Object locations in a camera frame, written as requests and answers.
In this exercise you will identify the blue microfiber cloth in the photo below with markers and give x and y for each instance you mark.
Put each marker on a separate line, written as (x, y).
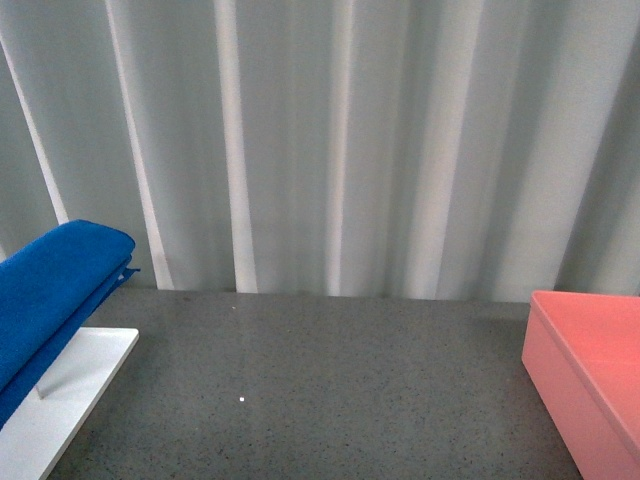
(49, 288)

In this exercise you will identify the white pleated curtain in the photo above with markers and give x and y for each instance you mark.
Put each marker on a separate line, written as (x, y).
(418, 149)

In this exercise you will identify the pink plastic box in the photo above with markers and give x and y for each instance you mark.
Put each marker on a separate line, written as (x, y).
(582, 354)

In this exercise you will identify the white towel rack stand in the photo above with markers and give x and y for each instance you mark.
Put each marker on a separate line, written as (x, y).
(38, 433)

